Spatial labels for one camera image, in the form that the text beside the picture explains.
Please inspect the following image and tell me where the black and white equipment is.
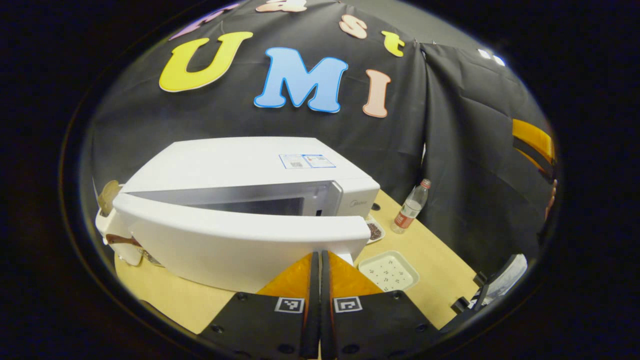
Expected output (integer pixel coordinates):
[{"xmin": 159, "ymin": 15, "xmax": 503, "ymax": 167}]
[{"xmin": 450, "ymin": 253, "xmax": 529, "ymax": 328}]

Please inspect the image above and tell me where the pale green square plate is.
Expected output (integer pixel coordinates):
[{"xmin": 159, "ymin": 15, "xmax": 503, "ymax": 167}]
[{"xmin": 358, "ymin": 250, "xmax": 421, "ymax": 293}]

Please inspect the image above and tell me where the black backdrop cloth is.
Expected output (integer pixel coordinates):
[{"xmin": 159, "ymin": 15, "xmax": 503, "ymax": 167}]
[{"xmin": 90, "ymin": 0, "xmax": 556, "ymax": 273}]

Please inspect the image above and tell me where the white toaster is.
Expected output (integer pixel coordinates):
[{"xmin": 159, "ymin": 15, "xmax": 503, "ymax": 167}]
[{"xmin": 95, "ymin": 207, "xmax": 166, "ymax": 268}]

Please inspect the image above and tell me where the small ceiling light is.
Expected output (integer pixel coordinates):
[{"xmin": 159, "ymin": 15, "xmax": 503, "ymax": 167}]
[{"xmin": 477, "ymin": 48, "xmax": 506, "ymax": 67}]

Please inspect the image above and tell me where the white microwave oven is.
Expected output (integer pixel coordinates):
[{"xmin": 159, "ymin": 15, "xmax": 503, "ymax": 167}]
[{"xmin": 95, "ymin": 136, "xmax": 381, "ymax": 294}]

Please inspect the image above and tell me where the brown bread slice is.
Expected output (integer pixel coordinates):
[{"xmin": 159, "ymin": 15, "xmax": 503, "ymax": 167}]
[{"xmin": 97, "ymin": 180, "xmax": 121, "ymax": 217}]

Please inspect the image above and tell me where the white divided bean dish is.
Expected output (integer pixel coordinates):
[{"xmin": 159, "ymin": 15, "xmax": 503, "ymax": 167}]
[{"xmin": 365, "ymin": 215, "xmax": 386, "ymax": 246}]

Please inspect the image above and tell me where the clear plastic water bottle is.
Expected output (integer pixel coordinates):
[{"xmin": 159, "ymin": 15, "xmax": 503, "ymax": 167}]
[{"xmin": 390, "ymin": 178, "xmax": 432, "ymax": 235}]

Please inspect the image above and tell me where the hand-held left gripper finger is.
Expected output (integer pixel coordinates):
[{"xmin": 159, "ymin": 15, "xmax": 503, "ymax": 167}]
[
  {"xmin": 320, "ymin": 250, "xmax": 441, "ymax": 360},
  {"xmin": 200, "ymin": 251, "xmax": 321, "ymax": 360}
]

